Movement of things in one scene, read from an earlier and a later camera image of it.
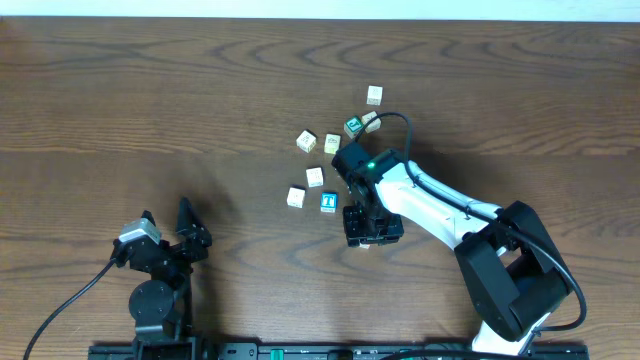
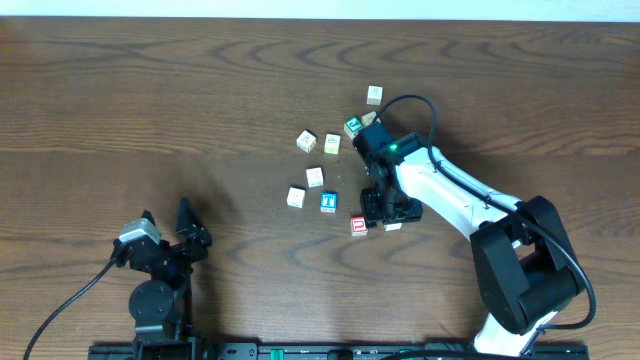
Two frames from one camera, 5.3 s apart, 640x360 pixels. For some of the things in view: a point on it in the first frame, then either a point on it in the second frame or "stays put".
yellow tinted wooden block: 332,143 stays put
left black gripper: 193,250 stays put
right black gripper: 355,232 → 372,212
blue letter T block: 329,202 stays put
